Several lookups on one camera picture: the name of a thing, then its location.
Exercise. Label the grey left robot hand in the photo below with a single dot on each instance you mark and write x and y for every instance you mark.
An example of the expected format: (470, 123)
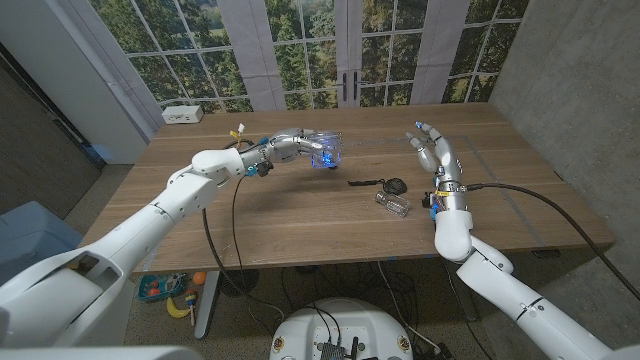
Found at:
(285, 147)

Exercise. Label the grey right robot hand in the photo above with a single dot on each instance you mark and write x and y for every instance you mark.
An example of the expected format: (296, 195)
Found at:
(447, 165)

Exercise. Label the clear hinged glass jar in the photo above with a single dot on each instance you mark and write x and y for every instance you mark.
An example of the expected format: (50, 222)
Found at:
(331, 150)

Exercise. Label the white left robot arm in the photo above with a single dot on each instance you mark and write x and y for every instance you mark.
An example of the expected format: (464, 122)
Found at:
(125, 240)

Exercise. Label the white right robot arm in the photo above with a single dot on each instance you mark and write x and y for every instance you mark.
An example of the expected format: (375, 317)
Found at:
(510, 295)

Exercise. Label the small clear glass bottle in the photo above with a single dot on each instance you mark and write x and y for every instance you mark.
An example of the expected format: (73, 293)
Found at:
(394, 204)

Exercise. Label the printed window backdrop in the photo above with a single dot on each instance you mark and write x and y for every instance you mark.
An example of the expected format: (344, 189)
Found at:
(300, 60)

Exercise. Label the white power outlet box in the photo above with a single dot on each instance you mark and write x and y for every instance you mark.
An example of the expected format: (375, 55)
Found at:
(182, 114)

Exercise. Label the black round fan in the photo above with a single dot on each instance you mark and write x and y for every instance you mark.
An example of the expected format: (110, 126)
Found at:
(240, 282)

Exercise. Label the orange ball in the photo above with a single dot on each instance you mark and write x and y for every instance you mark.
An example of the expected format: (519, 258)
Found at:
(200, 278)

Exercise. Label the colourful toy maraca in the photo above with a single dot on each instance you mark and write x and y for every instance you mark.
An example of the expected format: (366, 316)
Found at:
(191, 300)

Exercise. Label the white robot torso base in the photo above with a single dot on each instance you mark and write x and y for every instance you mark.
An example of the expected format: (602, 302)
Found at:
(345, 320)

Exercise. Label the white table leg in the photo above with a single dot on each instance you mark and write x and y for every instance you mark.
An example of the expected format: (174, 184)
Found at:
(205, 315)

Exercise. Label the teal toy tray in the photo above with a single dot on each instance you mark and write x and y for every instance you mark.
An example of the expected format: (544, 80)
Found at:
(160, 287)

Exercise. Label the yellow toy banana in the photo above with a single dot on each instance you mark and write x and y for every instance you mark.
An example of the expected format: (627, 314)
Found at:
(175, 311)

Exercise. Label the blue plastic storage bin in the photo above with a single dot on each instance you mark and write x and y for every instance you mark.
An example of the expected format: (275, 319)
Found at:
(25, 235)

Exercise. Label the white robot head rim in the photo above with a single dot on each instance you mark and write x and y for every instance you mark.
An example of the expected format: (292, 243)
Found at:
(100, 354)

